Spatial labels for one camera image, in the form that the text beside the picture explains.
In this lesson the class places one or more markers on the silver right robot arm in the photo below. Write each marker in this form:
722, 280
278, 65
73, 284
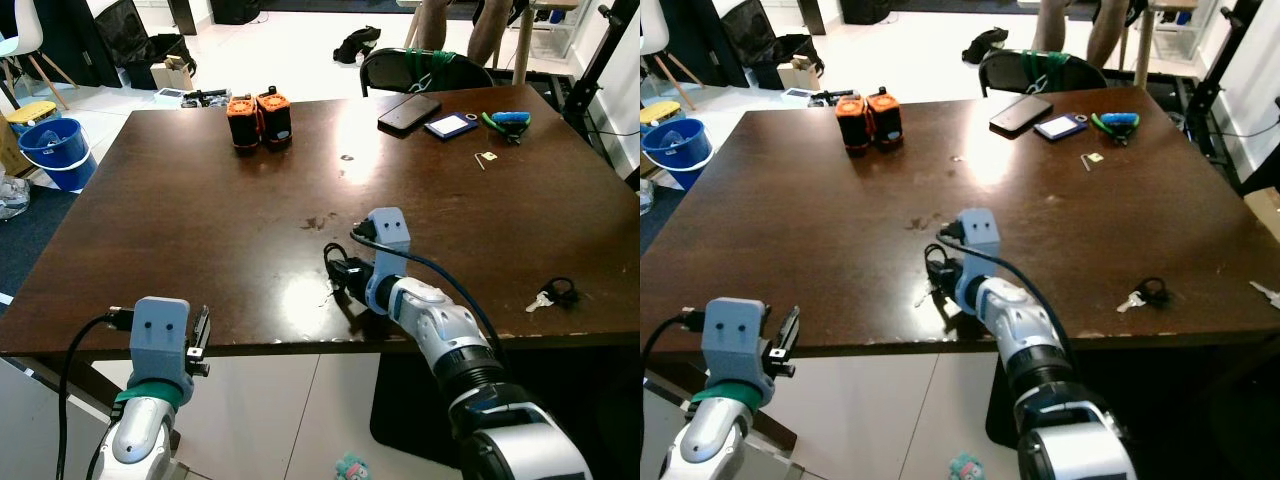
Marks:
1040, 370
470, 360

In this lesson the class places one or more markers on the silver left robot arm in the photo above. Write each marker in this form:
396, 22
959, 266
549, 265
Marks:
705, 440
135, 440

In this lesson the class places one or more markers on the silver keys with black fob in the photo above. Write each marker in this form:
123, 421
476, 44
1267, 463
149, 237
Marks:
556, 293
1148, 294

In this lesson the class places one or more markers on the black floor mat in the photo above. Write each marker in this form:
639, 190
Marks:
410, 400
1002, 400

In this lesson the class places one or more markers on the orange black battery pack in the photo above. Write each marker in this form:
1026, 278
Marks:
276, 118
886, 118
242, 122
853, 124

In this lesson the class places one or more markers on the black phone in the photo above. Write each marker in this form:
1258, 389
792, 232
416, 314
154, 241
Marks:
409, 114
1020, 114

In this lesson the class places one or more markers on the dark blue rug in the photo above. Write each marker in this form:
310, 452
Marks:
30, 240
660, 215

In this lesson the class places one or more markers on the blue card holder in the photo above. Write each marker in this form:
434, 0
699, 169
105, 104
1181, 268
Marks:
1060, 126
451, 126

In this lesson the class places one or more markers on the teal patterned object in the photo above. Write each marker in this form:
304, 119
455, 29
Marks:
966, 467
352, 467

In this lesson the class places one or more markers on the black power tool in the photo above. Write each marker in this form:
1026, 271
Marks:
205, 98
830, 98

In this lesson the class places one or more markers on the white blue flat box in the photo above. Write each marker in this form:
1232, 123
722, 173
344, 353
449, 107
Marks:
169, 95
797, 95

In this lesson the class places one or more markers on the small black bag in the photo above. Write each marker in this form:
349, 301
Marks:
357, 44
985, 46

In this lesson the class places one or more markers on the blue plastic bucket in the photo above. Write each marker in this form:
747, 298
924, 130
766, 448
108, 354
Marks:
675, 150
55, 150

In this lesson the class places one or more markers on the green blue pliers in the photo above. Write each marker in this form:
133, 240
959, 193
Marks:
1117, 122
508, 121

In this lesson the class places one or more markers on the small cardboard box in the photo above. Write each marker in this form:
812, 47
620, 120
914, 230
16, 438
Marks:
798, 74
172, 74

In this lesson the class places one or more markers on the yellow stool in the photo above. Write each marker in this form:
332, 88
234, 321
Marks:
30, 112
660, 112

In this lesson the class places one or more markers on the person's bare legs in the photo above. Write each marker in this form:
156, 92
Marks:
488, 30
1105, 30

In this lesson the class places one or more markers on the wooden table leg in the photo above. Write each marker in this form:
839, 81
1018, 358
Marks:
522, 45
1144, 45

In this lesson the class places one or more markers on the clear plastic storage box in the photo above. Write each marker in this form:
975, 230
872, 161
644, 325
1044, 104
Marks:
1175, 35
553, 35

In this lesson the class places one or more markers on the lone silver key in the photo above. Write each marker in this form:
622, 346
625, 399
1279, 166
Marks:
1266, 294

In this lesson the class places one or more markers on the large cardboard box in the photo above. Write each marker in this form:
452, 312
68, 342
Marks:
1265, 212

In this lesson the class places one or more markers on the black metal stand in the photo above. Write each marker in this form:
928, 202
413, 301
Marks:
1222, 70
600, 60

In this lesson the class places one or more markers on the white chair with wooden legs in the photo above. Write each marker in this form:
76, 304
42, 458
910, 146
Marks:
20, 40
652, 30

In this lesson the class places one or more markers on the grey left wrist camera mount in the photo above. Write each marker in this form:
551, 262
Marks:
732, 340
160, 340

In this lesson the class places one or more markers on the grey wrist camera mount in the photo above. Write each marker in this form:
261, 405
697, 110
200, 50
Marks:
160, 340
388, 240
732, 340
978, 240

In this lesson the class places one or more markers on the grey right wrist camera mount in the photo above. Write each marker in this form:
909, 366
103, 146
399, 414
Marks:
388, 240
978, 240

